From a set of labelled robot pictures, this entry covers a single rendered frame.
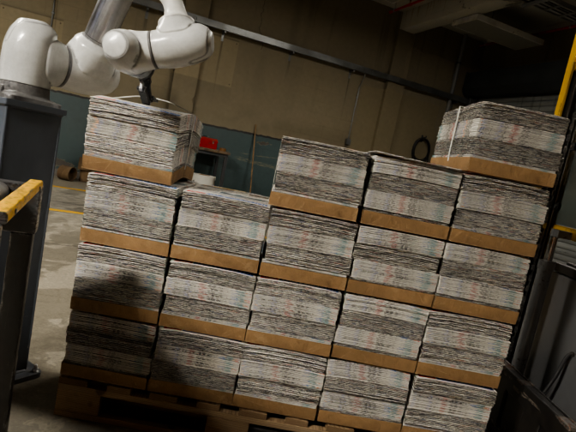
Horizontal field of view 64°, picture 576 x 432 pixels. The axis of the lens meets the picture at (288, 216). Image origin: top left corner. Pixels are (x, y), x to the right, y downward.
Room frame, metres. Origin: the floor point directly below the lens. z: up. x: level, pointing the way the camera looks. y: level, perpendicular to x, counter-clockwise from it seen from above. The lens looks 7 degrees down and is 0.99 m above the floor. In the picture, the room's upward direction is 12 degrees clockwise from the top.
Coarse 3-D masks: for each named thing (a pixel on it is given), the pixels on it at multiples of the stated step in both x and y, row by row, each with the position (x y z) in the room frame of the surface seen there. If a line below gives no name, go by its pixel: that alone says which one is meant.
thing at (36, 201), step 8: (8, 184) 1.10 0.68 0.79; (16, 184) 1.10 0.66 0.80; (40, 192) 1.12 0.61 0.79; (32, 200) 1.12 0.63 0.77; (40, 200) 1.14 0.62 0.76; (24, 208) 1.11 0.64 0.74; (32, 208) 1.12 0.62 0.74; (16, 216) 1.11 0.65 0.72; (24, 216) 1.11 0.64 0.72; (32, 216) 1.12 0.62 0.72; (8, 224) 1.10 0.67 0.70; (16, 224) 1.11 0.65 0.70; (24, 224) 1.11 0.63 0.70; (32, 224) 1.12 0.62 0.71; (24, 232) 1.11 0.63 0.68; (32, 232) 1.12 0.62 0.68
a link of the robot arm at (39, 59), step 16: (16, 32) 1.53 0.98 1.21; (32, 32) 1.54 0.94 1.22; (48, 32) 1.58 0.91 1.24; (16, 48) 1.52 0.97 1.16; (32, 48) 1.54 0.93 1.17; (48, 48) 1.58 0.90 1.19; (64, 48) 1.64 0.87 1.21; (0, 64) 1.54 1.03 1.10; (16, 64) 1.52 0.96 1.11; (32, 64) 1.54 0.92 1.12; (48, 64) 1.58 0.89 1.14; (64, 64) 1.62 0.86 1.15; (16, 80) 1.53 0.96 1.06; (32, 80) 1.55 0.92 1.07; (48, 80) 1.60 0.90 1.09
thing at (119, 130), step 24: (96, 96) 1.45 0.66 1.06; (96, 120) 1.44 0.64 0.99; (120, 120) 1.43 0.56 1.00; (144, 120) 1.44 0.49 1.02; (168, 120) 1.43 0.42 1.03; (96, 144) 1.45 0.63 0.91; (120, 144) 1.45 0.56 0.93; (144, 144) 1.45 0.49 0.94; (168, 144) 1.45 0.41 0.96; (168, 168) 1.46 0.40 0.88
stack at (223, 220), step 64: (128, 192) 1.44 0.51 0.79; (192, 192) 1.45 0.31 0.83; (128, 256) 1.44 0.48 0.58; (256, 256) 1.46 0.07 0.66; (320, 256) 1.47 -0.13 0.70; (384, 256) 1.48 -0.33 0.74; (128, 320) 1.46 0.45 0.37; (256, 320) 1.46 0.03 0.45; (320, 320) 1.46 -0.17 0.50; (384, 320) 1.48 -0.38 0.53; (64, 384) 1.43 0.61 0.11; (192, 384) 1.45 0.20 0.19; (256, 384) 1.46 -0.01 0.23; (320, 384) 1.47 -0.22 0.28; (384, 384) 1.48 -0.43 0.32
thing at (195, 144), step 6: (198, 120) 1.71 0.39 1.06; (198, 126) 1.73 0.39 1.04; (198, 132) 1.76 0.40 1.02; (192, 138) 1.67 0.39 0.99; (198, 138) 1.78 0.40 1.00; (192, 144) 1.69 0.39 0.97; (198, 144) 1.80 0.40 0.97; (192, 150) 1.73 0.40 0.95; (198, 150) 1.82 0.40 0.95; (192, 156) 1.76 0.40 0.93; (192, 162) 1.79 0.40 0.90; (192, 168) 1.79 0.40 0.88
